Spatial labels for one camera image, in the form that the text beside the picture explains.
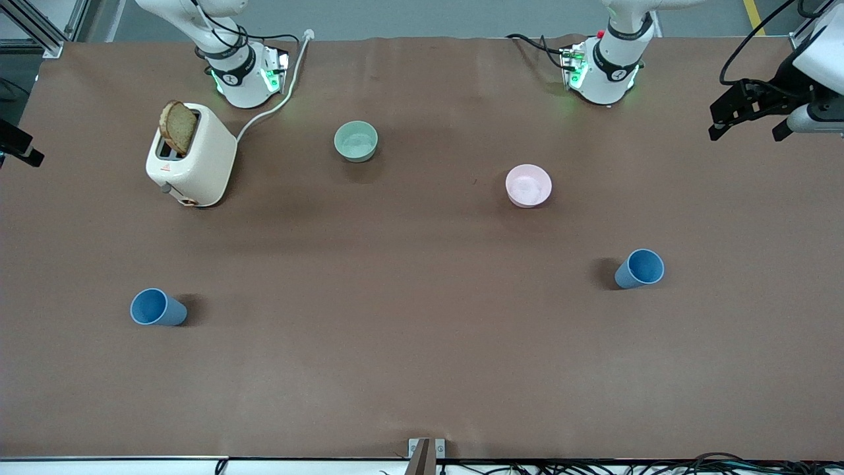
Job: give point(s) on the brown bread slice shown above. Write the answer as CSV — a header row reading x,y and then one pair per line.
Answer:
x,y
178,126

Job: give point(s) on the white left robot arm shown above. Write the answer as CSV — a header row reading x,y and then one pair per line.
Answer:
x,y
610,72

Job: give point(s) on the brown table cover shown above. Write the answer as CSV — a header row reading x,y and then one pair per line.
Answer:
x,y
422,343

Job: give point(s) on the cream white toaster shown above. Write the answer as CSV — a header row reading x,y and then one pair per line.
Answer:
x,y
204,161

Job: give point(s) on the green bowl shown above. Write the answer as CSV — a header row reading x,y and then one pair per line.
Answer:
x,y
356,142

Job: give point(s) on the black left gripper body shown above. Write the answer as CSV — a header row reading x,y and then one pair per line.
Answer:
x,y
780,92

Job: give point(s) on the blue ribbed plastic cup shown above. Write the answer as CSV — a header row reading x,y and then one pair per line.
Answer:
x,y
155,308
639,268

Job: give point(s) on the pink bowl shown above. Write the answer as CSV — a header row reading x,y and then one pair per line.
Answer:
x,y
528,186

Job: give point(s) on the aluminium frame profile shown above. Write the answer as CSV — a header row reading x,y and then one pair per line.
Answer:
x,y
36,30

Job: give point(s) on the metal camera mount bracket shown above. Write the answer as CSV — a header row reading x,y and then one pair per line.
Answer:
x,y
426,452

